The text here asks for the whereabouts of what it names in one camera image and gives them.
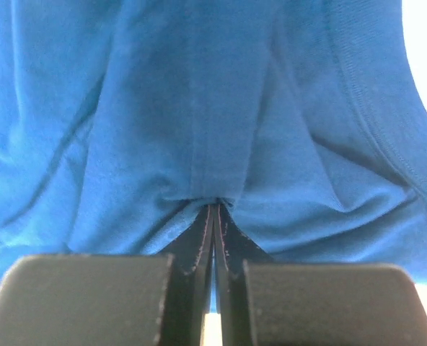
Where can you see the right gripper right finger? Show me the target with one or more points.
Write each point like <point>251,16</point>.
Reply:
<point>263,302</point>

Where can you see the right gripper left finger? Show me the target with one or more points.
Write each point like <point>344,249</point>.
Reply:
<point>111,300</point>

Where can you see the blue t shirt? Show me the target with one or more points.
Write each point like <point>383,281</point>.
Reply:
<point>120,120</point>

